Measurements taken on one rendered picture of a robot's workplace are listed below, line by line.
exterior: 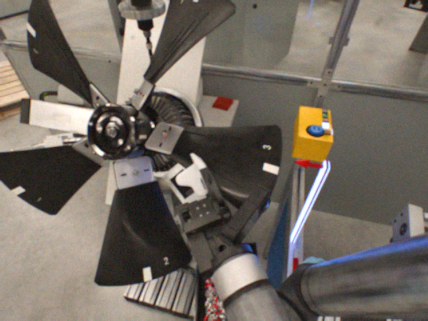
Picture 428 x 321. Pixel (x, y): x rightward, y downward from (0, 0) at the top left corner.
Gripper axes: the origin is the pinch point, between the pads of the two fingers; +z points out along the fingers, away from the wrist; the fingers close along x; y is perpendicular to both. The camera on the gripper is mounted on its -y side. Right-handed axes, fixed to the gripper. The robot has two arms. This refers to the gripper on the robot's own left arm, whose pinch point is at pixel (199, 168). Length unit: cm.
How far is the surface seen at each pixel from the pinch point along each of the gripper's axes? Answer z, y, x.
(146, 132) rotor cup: 12.4, 7.4, -3.1
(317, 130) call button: 9.1, -38.4, 14.0
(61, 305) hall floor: 35, 85, 110
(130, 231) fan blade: 0.7, 18.8, 13.0
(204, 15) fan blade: 19.1, -11.2, -20.8
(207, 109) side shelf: 60, -21, 35
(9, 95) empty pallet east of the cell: 250, 123, 91
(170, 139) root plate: 10.3, 3.1, -0.8
